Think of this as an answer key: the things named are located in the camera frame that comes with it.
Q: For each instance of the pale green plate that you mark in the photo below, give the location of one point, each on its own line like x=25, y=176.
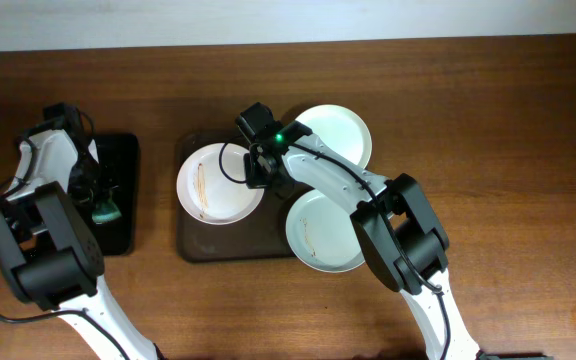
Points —
x=340, y=129

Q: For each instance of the small black tray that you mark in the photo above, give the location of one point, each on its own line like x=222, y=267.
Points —
x=123, y=150

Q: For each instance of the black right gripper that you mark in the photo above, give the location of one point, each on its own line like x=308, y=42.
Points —
x=256, y=172

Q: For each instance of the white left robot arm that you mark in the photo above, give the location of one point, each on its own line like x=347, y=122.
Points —
x=71, y=202

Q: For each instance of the pale blue plate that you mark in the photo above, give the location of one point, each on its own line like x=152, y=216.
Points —
x=321, y=236

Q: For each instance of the large brown tray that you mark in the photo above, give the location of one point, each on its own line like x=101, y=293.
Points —
x=260, y=235

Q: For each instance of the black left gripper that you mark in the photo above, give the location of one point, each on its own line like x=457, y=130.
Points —
x=94, y=191

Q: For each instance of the green and yellow sponge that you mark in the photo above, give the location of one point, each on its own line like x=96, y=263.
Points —
x=105, y=212

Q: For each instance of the pink plate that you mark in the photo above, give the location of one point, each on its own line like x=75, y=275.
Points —
x=210, y=197

